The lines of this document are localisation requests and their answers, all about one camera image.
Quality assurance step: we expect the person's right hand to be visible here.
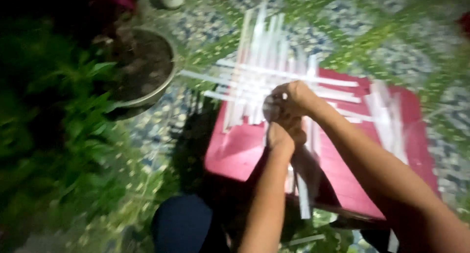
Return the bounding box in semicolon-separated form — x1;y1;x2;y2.
262;80;321;123

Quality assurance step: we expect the person's left hand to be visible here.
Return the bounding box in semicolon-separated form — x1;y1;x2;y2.
265;115;308;151

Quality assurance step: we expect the long white plastic strip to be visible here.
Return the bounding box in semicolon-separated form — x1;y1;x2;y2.
287;117;322;220

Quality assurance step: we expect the woven mat of white strips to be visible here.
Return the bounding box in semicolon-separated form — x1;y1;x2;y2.
179;2;376;134

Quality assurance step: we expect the red plastic stool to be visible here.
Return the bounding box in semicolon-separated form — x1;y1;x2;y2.
203;67;442;221

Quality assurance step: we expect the loose pile of white strips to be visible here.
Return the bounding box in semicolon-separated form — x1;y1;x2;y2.
364;80;410;166

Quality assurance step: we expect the short white strip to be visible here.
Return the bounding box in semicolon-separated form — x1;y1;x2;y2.
286;233;327;247

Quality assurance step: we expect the metal pot with soil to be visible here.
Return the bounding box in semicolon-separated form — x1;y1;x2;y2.
105;27;181;111

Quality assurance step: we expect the person's dark blue trouser leg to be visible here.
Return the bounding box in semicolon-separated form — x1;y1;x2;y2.
151;193;231;253

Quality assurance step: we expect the green leafy plant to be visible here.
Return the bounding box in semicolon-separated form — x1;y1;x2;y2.
0;18;123;213

